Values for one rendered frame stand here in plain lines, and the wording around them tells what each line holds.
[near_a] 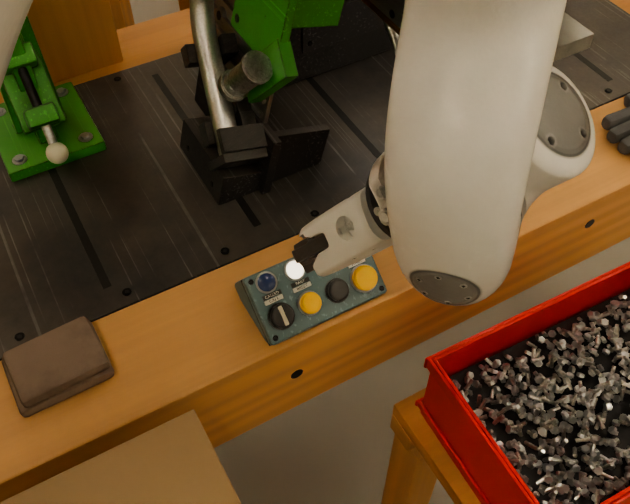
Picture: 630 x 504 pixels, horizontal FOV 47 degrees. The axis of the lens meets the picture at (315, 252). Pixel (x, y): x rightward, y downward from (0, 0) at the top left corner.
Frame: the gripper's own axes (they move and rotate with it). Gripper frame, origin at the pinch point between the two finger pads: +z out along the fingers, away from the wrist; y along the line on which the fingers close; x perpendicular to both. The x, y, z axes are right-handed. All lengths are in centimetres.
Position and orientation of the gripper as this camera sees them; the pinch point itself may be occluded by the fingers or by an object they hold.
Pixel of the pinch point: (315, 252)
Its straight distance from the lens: 72.4
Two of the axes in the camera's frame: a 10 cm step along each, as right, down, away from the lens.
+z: -4.9, 2.8, 8.2
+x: -4.3, -9.0, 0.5
